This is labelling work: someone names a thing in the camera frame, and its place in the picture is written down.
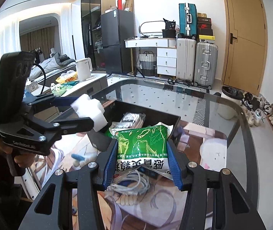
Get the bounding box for white foam piece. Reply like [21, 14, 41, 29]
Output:
[70, 94, 108, 133]

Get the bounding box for white coiled cable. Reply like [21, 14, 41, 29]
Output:
[111, 169, 151, 198]

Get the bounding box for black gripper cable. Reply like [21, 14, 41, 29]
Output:
[32, 63, 46, 97]

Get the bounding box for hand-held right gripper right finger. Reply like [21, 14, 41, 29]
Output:
[166, 139, 264, 230]

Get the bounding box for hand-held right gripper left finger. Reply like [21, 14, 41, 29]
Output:
[19, 138, 119, 230]

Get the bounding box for stack of shoe boxes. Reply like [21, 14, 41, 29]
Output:
[197, 12, 216, 44]

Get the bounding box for white trash bin black liner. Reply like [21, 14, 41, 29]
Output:
[219, 86, 244, 121]

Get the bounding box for green snack bag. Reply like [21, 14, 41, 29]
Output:
[51, 83, 68, 97]

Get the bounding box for bed with clothes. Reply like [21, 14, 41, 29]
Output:
[19, 51, 77, 83]

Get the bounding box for black refrigerator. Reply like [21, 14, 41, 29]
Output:
[100, 9, 136, 75]

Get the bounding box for white woven basket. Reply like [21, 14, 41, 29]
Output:
[139, 51, 156, 76]

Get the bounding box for black bag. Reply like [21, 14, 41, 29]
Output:
[162, 18, 177, 39]

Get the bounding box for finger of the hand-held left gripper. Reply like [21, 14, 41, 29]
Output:
[24, 95, 84, 110]
[28, 115, 96, 136]

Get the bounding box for shoes on floor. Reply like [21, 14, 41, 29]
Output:
[241, 92, 273, 127]

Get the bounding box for yellow snack bag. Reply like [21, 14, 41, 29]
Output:
[55, 71, 77, 84]

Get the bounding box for white electric kettle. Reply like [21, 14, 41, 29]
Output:
[75, 59, 94, 81]

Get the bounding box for teal suitcase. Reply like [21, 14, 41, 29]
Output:
[178, 3, 198, 39]

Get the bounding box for black cardboard box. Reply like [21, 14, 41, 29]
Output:
[89, 100, 181, 155]

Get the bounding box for silver suitcase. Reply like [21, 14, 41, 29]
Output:
[194, 42, 218, 88]

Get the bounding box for oval mirror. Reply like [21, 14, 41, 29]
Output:
[139, 21, 167, 37]

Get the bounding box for brown cardboard box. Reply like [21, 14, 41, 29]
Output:
[124, 0, 135, 12]

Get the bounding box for tan wooden door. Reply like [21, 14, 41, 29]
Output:
[221, 0, 269, 96]

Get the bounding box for person's left hand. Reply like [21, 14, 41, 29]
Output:
[0, 136, 38, 168]

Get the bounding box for white dressing table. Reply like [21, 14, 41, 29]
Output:
[124, 38, 177, 77]

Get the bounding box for printed cartoon table mat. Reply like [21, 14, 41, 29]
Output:
[21, 122, 228, 230]

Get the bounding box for white suitcase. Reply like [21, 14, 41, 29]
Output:
[176, 38, 197, 81]

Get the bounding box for grey sideboard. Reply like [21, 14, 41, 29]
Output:
[24, 73, 108, 125]

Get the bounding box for black glass cabinet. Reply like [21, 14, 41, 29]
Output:
[81, 0, 116, 71]

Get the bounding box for green medicine packet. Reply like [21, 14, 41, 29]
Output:
[109, 122, 175, 180]

